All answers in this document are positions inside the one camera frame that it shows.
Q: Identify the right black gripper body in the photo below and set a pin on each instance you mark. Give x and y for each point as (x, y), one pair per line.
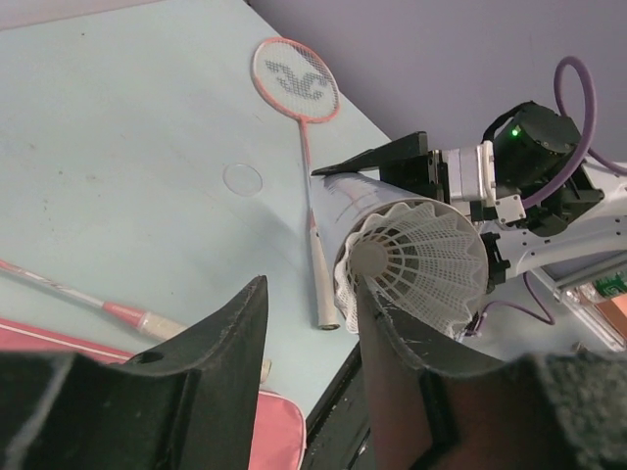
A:
(459, 175)

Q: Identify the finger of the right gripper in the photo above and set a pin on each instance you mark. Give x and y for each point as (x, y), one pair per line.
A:
(402, 150)
(498, 266)

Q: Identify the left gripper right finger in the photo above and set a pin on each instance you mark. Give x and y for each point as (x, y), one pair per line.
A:
(434, 403)

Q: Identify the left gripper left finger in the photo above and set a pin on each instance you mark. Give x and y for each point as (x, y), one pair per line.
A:
(188, 403)

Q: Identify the white shuttlecock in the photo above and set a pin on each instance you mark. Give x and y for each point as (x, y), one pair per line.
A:
(423, 257)

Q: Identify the pink badminton racket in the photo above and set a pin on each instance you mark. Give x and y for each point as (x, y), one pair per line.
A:
(47, 312)
(295, 81)

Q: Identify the translucent shuttlecock tube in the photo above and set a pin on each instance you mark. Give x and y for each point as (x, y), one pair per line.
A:
(342, 201)

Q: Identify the clear tube lid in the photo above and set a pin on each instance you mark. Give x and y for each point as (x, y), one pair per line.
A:
(242, 180)

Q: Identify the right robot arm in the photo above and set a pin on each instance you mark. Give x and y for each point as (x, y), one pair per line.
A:
(529, 184)

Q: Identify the pink racket cover bag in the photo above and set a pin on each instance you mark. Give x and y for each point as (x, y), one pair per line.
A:
(279, 428)

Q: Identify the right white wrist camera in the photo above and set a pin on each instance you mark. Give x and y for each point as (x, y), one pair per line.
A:
(503, 211)

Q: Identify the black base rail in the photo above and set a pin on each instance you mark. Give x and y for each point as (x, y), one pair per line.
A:
(338, 432)

